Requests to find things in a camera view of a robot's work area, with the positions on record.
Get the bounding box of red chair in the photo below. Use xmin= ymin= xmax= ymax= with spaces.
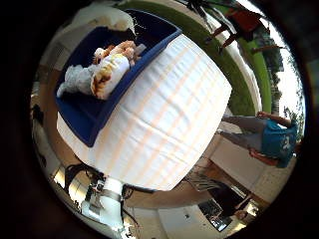
xmin=203 ymin=6 xmax=267 ymax=54

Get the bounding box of person in blue shirt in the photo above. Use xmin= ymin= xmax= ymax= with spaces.
xmin=215 ymin=111 xmax=300 ymax=169

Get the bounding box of fried egg plush toy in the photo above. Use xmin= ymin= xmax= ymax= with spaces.
xmin=90 ymin=53 xmax=132 ymax=101

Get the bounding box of dark tripod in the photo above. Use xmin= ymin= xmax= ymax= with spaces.
xmin=180 ymin=0 xmax=217 ymax=21

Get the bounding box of person in black clothes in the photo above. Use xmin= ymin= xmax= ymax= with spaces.
xmin=207 ymin=187 xmax=253 ymax=222

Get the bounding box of brown animal plush toy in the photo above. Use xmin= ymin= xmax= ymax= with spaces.
xmin=93 ymin=40 xmax=148 ymax=66

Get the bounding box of blue plastic container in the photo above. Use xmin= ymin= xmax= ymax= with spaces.
xmin=53 ymin=8 xmax=183 ymax=148

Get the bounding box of metal floor grate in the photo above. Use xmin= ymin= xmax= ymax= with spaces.
xmin=183 ymin=170 xmax=217 ymax=192

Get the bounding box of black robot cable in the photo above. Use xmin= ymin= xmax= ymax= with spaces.
xmin=64 ymin=162 xmax=158 ymax=200

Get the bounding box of grey plush toy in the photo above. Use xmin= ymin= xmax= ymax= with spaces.
xmin=56 ymin=64 xmax=98 ymax=99

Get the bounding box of dark laptop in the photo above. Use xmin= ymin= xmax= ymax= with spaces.
xmin=198 ymin=198 xmax=233 ymax=233

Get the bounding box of white striped tablecloth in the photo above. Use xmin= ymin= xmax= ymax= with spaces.
xmin=56 ymin=33 xmax=233 ymax=193

